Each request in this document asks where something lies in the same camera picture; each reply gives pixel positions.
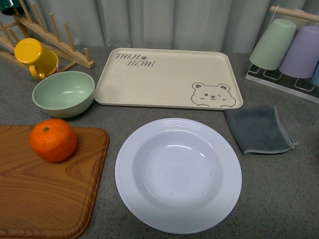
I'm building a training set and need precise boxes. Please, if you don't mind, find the wooden dish rack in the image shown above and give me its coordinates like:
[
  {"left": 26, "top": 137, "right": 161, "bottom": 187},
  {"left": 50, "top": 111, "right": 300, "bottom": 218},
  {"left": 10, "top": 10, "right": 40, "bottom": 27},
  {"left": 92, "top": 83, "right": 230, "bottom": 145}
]
[{"left": 0, "top": 0, "right": 95, "bottom": 72}]

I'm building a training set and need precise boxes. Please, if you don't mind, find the yellow mug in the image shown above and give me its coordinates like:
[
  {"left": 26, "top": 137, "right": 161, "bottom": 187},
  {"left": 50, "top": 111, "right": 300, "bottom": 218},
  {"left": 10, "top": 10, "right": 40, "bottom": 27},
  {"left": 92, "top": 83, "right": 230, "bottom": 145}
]
[{"left": 14, "top": 38, "right": 59, "bottom": 80}]

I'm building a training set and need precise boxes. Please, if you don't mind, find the green bowl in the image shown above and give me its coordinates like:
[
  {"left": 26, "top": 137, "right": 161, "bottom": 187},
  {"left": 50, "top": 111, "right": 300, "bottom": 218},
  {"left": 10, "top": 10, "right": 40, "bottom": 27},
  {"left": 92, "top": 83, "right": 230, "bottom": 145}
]
[{"left": 32, "top": 71, "right": 95, "bottom": 118}]

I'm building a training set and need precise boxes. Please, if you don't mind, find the purple cup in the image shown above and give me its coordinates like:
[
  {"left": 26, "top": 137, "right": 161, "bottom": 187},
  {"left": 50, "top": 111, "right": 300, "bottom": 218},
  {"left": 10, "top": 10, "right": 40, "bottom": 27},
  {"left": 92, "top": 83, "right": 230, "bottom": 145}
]
[{"left": 279, "top": 26, "right": 319, "bottom": 79}]

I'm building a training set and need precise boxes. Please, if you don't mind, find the grey folded cloth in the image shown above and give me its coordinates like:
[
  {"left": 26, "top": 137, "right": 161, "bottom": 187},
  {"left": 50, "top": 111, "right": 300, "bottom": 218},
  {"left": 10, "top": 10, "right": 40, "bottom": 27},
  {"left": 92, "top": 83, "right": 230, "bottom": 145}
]
[{"left": 224, "top": 106, "right": 299, "bottom": 155}]

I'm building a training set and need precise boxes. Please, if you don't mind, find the wooden cutting board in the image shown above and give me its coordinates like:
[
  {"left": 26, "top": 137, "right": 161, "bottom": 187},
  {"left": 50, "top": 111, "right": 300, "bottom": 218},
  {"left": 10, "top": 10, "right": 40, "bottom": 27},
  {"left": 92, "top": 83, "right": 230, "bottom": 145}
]
[{"left": 0, "top": 125, "right": 110, "bottom": 239}]

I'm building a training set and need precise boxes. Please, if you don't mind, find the orange fruit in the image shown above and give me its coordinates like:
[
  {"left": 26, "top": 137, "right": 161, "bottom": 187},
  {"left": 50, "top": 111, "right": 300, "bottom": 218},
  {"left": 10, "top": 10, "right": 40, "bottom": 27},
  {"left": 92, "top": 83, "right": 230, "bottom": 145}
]
[{"left": 29, "top": 119, "right": 78, "bottom": 162}]

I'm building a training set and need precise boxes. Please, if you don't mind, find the blue cup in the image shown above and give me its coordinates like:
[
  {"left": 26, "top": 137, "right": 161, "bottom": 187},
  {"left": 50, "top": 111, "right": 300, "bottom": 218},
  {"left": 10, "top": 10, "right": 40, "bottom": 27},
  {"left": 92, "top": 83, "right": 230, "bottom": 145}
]
[{"left": 312, "top": 65, "right": 319, "bottom": 86}]

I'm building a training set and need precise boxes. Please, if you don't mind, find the beige bear tray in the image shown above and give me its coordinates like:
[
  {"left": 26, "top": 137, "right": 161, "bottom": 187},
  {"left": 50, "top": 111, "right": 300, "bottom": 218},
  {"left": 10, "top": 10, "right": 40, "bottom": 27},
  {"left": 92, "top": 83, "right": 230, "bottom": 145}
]
[{"left": 95, "top": 48, "right": 243, "bottom": 110}]

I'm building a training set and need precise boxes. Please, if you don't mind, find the white round plate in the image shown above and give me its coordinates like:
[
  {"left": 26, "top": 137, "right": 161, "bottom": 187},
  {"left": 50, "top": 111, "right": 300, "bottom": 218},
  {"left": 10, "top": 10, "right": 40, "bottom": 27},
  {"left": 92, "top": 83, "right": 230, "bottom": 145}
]
[{"left": 115, "top": 118, "right": 242, "bottom": 234}]

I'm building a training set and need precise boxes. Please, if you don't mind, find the green cup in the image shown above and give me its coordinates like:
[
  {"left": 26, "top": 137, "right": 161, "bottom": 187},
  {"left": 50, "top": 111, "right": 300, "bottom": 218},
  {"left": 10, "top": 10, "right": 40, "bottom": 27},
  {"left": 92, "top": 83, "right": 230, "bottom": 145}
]
[{"left": 250, "top": 18, "right": 297, "bottom": 70}]

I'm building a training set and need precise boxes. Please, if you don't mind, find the white cup holder rack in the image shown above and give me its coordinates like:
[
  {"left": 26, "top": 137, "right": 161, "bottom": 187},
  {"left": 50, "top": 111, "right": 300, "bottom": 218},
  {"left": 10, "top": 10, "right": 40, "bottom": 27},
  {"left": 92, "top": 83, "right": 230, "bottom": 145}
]
[{"left": 246, "top": 6, "right": 319, "bottom": 103}]

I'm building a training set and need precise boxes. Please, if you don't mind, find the dark green mug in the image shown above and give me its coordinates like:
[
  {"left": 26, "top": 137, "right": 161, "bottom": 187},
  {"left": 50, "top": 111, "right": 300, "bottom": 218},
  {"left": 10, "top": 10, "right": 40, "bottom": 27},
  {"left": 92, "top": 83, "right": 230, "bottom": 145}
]
[{"left": 0, "top": 0, "right": 24, "bottom": 15}]

